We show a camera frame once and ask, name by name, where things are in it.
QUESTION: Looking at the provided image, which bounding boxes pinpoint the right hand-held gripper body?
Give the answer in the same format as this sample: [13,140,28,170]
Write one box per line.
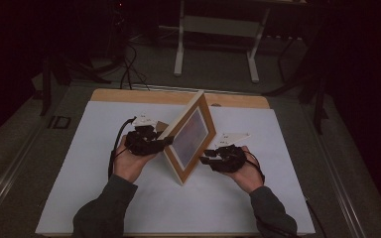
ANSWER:
[210,132,252,174]

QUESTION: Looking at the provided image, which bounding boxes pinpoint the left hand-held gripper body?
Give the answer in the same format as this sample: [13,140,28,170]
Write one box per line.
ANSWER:
[124,113,167,157]

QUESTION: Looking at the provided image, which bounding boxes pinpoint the wooden picture frame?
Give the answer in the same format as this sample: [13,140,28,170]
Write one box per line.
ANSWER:
[154,89,218,186]

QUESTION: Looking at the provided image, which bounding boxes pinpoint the person's right hand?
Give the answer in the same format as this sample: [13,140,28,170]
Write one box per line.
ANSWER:
[223,145,266,194]

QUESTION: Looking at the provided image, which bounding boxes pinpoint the person's left hand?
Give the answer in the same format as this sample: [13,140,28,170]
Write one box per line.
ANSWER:
[113,134,158,184]

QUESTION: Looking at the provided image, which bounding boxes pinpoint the white table sheet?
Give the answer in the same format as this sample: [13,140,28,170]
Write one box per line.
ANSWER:
[35,100,317,236]

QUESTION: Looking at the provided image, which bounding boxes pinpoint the black floor socket box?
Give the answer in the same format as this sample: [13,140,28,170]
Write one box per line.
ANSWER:
[47,115,72,130]

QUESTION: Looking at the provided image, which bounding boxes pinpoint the black metal stand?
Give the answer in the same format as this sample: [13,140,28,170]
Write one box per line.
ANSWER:
[263,33,330,136]

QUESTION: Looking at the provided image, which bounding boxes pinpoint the white metal stand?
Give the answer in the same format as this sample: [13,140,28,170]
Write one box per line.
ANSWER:
[173,0,273,84]

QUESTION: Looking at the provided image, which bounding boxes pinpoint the left hand-held gripper black cable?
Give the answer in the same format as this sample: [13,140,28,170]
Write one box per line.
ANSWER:
[107,116,138,180]

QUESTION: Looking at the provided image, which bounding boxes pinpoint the black floor cables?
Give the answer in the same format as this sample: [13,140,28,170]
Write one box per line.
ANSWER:
[118,42,151,91]

